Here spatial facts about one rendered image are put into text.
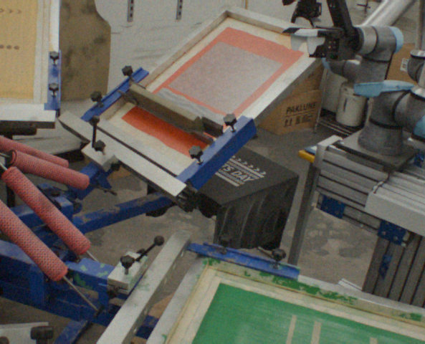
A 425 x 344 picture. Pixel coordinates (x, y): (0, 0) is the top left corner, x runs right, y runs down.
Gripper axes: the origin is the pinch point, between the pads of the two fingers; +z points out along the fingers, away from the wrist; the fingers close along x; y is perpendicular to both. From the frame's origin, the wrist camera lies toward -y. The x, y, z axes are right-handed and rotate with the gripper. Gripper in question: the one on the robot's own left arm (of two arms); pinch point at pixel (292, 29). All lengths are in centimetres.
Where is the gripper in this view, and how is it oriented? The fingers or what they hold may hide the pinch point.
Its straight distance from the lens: 137.8
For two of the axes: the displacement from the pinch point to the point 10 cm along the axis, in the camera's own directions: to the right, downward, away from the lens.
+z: -8.7, 1.1, -4.7
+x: -4.8, -3.2, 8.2
